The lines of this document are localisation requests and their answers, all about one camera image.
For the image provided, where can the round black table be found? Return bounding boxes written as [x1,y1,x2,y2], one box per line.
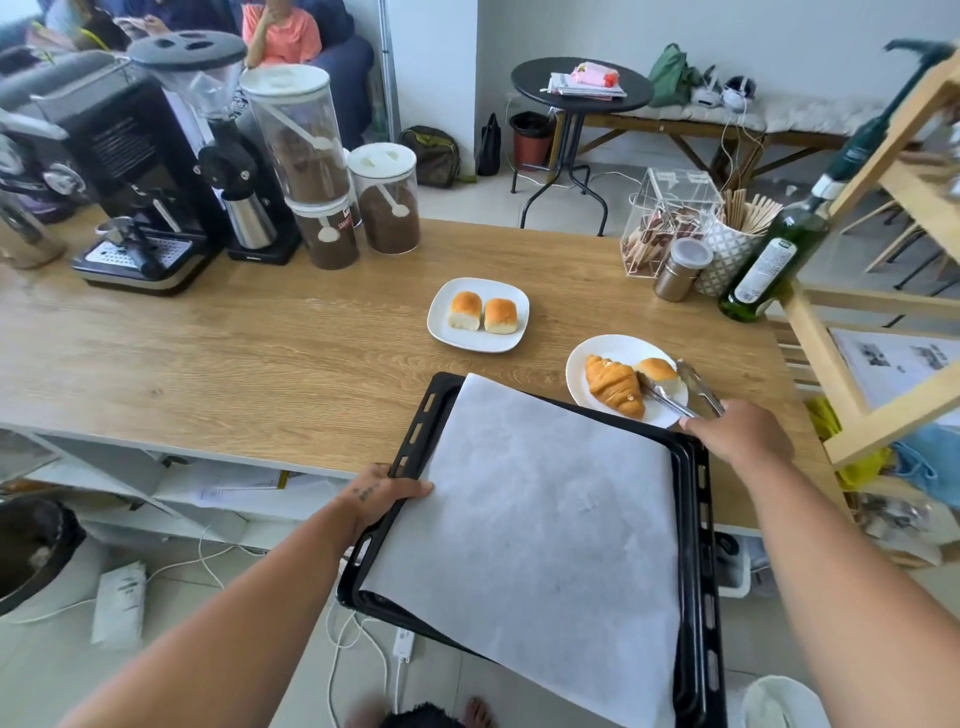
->
[510,57,655,238]

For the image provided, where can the low clear coffee canister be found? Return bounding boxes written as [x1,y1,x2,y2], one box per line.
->
[288,196,361,271]

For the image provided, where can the black baking tray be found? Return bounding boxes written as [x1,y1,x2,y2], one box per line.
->
[336,372,727,728]

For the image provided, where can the white cable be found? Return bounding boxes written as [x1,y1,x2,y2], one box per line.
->
[324,600,399,728]

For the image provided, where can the green handheld vacuum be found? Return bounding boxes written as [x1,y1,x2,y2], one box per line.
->
[825,39,958,198]

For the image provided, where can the black espresso machine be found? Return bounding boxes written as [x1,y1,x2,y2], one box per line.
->
[0,51,226,297]

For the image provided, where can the golden croissant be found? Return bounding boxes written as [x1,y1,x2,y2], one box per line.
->
[584,354,647,420]

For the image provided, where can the black bag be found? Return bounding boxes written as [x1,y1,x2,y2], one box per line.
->
[475,113,503,177]

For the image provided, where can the person's right hand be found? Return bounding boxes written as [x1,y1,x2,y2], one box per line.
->
[678,399,795,471]

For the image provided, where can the wooden bench with cushion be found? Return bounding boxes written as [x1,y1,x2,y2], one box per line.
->
[551,96,888,190]

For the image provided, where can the medium clear coffee canister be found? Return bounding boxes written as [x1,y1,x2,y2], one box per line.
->
[346,142,421,256]

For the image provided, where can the white bucket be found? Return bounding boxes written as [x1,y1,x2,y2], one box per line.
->
[741,675,831,728]

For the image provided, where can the blue sofa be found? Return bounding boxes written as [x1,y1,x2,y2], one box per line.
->
[300,0,375,151]

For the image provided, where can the steel shaker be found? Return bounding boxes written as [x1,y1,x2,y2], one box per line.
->
[654,237,714,303]

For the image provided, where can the person's left hand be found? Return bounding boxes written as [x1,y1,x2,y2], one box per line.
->
[337,463,435,538]

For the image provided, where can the blue cloth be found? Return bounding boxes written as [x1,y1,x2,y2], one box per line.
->
[888,423,960,511]

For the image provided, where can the metal pitcher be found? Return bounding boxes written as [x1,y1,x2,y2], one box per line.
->
[0,191,69,271]

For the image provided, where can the stack of magazines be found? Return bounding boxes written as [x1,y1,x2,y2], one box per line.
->
[546,71,628,102]

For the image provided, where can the bunch of wooden stirrers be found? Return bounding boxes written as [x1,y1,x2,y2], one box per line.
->
[720,187,784,235]

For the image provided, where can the printed paper sheet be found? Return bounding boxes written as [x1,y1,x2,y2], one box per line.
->
[828,327,960,429]

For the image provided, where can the clear acrylic packet box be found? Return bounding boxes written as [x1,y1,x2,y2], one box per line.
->
[619,168,726,280]

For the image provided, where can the green glass bottle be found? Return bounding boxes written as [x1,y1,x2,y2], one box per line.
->
[717,174,849,324]

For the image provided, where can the green bag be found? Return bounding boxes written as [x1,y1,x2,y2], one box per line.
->
[648,42,708,108]

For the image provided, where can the black coffee grinder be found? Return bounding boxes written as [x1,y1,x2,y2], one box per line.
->
[126,30,303,267]

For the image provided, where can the metal tongs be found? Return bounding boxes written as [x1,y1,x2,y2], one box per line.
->
[637,360,726,421]

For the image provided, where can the steel milk jug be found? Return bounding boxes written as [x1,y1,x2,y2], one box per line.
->
[222,187,278,252]

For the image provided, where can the white plastic container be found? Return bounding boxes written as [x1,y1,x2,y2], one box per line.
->
[712,531,753,600]

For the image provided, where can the white parchment paper sheet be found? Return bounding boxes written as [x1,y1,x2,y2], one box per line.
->
[360,372,684,728]

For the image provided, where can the person's left forearm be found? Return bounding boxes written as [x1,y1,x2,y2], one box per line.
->
[56,496,370,728]

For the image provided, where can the black portafilter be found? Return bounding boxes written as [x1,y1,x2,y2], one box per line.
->
[96,217,168,282]

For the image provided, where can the yellow cloth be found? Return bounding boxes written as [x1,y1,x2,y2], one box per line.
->
[806,397,895,493]

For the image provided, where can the pink packet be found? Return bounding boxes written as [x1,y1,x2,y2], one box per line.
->
[567,61,622,90]

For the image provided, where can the white headset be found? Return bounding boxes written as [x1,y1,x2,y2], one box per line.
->
[690,75,758,114]

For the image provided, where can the wooden shelf rack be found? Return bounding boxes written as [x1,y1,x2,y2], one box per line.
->
[765,52,960,470]

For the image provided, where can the round bread bun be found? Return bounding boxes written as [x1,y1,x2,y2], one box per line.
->
[634,357,687,399]

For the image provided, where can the black bin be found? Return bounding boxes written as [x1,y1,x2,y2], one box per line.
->
[0,495,88,618]

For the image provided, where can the tall clear coffee canister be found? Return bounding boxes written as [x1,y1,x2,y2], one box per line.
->
[240,64,353,211]

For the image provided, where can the white round plate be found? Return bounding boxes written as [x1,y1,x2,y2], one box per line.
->
[565,334,710,430]

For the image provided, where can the person's right forearm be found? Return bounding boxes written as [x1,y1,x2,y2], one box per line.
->
[738,448,960,728]

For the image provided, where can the white square plate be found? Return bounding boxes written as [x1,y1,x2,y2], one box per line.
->
[426,277,531,354]

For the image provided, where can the olive backpack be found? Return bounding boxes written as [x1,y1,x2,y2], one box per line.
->
[397,125,462,189]

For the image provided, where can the white patterned cup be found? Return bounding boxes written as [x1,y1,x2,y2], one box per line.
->
[693,217,766,298]

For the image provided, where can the red and black pot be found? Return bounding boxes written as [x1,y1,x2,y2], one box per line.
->
[509,111,557,172]

